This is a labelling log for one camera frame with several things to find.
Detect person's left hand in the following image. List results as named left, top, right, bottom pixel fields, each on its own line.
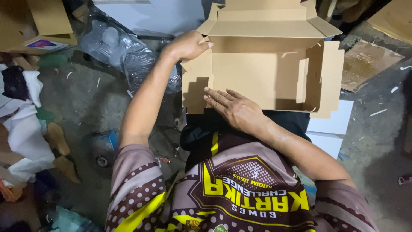
left=162, top=30, right=214, bottom=62

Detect person's right hand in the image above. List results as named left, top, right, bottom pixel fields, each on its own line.
left=203, top=86, right=270, bottom=134

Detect brown cardboard box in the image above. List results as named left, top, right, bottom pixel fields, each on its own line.
left=181, top=0, right=345, bottom=119

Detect stack of white sheets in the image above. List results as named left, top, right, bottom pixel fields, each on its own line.
left=93, top=0, right=206, bottom=37

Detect black trousers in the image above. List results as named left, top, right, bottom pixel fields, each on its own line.
left=179, top=108, right=311, bottom=172

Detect clear crumpled plastic bag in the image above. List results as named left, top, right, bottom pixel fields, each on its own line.
left=79, top=6, right=183, bottom=94

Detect brown patterned jersey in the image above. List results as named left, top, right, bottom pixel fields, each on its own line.
left=105, top=130, right=381, bottom=232

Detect flat white folded boxes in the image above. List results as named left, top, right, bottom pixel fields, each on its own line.
left=305, top=99, right=354, bottom=160

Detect blue round container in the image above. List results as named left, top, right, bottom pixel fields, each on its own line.
left=82, top=129, right=120, bottom=169

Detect green plastic object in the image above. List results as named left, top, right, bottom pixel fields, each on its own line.
left=39, top=53, right=69, bottom=68

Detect stained brown cardboard piece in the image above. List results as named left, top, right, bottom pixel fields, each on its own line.
left=341, top=40, right=405, bottom=93

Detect brown carton with colourful label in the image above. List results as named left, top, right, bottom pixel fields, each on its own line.
left=0, top=0, right=78, bottom=54

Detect tan shoe sole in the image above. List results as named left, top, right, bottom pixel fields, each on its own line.
left=45, top=122, right=71, bottom=156
left=53, top=156, right=82, bottom=184

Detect black cloth piece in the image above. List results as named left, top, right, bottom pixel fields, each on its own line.
left=1, top=66, right=30, bottom=101

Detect flat brown cardboard sheet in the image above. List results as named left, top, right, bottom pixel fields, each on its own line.
left=367, top=0, right=412, bottom=46

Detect heap of white cloth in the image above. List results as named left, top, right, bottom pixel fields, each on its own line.
left=0, top=63, right=56, bottom=185

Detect teal plastic bag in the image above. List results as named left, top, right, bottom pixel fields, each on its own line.
left=51, top=206, right=101, bottom=232

